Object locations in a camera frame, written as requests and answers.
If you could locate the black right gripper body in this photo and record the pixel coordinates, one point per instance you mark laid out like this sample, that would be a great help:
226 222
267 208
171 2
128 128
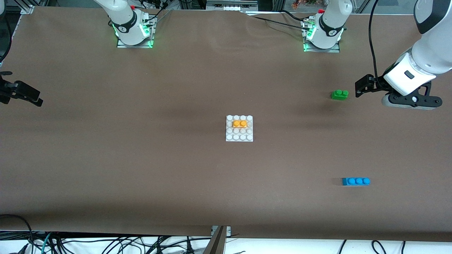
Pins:
13 89

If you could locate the yellow two-stud block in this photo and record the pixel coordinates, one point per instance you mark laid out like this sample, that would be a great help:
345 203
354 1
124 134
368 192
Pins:
240 124

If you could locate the white studded base plate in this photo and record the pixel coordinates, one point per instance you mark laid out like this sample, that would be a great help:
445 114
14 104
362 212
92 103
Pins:
240 137

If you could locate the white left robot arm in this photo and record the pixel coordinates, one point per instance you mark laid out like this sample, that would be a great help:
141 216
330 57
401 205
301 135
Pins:
330 24

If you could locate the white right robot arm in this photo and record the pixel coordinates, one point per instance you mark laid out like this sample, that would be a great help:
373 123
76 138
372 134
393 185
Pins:
123 21

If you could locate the green two-stud block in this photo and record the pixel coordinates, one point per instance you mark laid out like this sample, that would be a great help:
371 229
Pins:
338 96

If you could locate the blue three-stud block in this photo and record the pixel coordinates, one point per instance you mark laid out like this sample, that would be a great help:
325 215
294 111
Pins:
355 182

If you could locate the orange background object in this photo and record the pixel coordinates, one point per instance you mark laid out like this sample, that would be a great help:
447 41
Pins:
303 3

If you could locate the brown table cover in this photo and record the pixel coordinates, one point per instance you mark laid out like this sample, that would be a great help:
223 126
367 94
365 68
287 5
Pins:
176 88

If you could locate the aluminium profile leg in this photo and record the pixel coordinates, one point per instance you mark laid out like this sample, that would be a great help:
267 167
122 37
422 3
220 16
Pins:
217 243

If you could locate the aluminium corner bracket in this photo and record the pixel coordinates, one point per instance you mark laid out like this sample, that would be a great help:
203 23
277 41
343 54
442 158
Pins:
27 9

